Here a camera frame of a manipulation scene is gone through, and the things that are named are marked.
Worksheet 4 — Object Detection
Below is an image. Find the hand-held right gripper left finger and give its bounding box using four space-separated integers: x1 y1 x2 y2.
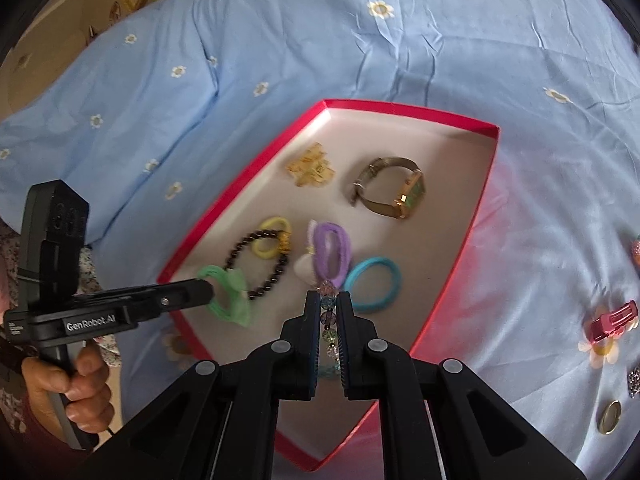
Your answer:
70 290 323 480

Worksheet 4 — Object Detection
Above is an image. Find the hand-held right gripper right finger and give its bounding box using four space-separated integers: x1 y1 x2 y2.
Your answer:
336 291 588 480

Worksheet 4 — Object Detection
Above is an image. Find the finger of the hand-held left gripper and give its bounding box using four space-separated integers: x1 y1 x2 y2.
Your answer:
131 285 215 317
100 280 213 298

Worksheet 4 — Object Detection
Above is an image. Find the colourful bead bracelet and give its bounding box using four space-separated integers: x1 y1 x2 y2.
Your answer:
312 282 351 378

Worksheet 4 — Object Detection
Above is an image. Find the white heart charm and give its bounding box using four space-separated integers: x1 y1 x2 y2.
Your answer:
295 255 321 281

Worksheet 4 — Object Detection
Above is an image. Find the green hair tie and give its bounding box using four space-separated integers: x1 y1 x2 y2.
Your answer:
196 265 253 330

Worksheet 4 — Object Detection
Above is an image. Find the blue hair tie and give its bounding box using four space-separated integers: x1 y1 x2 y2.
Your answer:
342 256 403 313

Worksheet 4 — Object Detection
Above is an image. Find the black bead bracelet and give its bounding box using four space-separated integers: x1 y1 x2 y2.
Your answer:
231 228 292 301

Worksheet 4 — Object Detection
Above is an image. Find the purple hair tie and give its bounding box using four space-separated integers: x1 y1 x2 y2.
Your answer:
306 221 353 286

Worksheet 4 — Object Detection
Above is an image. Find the yellow-green hair tie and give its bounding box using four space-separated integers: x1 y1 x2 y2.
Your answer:
250 216 293 260

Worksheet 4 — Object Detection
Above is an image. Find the gold wristwatch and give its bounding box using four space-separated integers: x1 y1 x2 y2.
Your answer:
348 156 427 221

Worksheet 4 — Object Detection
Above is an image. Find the yellow hair claw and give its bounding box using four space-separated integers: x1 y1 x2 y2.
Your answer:
285 142 337 188

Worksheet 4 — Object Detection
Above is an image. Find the red cardboard box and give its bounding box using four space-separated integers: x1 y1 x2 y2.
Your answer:
156 99 501 472

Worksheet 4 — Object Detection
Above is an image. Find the person's left hand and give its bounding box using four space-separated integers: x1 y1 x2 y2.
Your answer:
21 345 115 433

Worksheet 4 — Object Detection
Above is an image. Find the blue floral bedsheet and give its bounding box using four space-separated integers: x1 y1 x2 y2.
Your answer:
0 0 640 480

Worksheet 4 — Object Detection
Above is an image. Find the gold ring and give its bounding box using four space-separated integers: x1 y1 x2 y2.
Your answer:
599 400 623 435

